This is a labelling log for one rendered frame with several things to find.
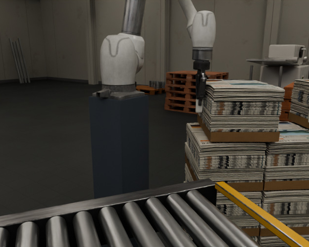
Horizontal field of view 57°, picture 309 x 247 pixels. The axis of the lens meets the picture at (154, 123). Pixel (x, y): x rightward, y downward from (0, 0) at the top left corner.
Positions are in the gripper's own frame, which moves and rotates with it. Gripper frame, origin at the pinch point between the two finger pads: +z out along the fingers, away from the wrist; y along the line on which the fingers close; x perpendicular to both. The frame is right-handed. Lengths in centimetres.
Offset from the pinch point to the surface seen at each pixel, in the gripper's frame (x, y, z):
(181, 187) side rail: 16, -52, 16
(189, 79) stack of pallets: -73, 431, 28
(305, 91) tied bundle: -55, 6, -6
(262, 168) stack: -25.1, -18.9, 23.9
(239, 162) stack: -14.3, -19.3, 21.0
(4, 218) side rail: 62, -66, 17
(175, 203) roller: 18, -60, 16
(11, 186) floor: 143, 115, 99
